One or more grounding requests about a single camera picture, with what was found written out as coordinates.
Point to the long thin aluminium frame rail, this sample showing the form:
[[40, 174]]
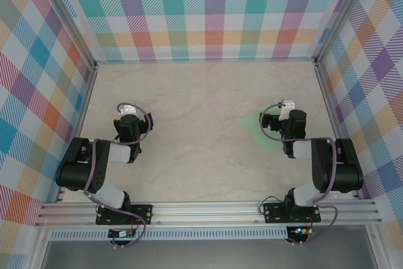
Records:
[[204, 60]]

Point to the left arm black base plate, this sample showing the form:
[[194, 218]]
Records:
[[143, 214]]

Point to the light green paper sheet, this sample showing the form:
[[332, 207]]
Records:
[[252, 124]]

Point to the aluminium frame post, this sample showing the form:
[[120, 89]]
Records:
[[66, 14], [342, 14]]

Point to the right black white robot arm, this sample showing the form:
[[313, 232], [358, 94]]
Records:
[[324, 162]]

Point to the grey metal lower panel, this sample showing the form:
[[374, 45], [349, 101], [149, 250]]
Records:
[[204, 254]]

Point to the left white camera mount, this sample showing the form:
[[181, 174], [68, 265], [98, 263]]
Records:
[[128, 110]]

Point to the aluminium table side rail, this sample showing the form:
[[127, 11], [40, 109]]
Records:
[[77, 133], [329, 105]]

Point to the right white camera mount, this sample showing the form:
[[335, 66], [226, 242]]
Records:
[[288, 106]]

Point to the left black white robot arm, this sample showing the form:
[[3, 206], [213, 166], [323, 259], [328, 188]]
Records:
[[104, 155]]

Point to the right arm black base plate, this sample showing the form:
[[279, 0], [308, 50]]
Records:
[[274, 214]]

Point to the wide aluminium mounting rail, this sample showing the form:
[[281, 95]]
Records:
[[204, 214]]

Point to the small black circuit board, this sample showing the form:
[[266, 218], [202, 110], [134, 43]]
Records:
[[121, 233]]

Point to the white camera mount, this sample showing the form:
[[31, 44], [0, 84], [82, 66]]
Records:
[[288, 106], [128, 110]]

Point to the small circuit board with LED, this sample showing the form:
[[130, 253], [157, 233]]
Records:
[[300, 230]]

